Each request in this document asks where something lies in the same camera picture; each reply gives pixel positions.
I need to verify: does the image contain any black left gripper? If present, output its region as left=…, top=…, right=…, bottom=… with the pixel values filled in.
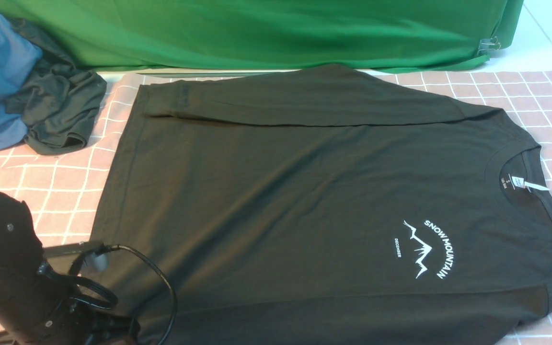
left=65, top=302, right=140, bottom=345

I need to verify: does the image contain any metal binder clip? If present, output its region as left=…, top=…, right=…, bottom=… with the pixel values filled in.
left=477, top=36, right=501, bottom=55

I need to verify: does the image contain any dark gray long-sleeved shirt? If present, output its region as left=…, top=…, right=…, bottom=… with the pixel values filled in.
left=91, top=65, right=552, bottom=345

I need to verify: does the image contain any pink checkered tablecloth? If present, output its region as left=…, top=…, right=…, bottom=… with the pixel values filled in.
left=0, top=72, right=552, bottom=345

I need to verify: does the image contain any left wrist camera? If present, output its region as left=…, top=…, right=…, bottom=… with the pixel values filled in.
left=44, top=241, right=109, bottom=276

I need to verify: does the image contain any green backdrop cloth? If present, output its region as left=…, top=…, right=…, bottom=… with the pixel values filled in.
left=0, top=0, right=523, bottom=73

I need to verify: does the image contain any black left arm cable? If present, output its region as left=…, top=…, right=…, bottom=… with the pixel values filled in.
left=41, top=244, right=179, bottom=345

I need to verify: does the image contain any dark green crumpled garment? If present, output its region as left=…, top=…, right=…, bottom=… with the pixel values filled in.
left=5, top=18, right=107, bottom=155

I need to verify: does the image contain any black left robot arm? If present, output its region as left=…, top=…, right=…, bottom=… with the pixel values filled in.
left=0, top=192, right=140, bottom=345

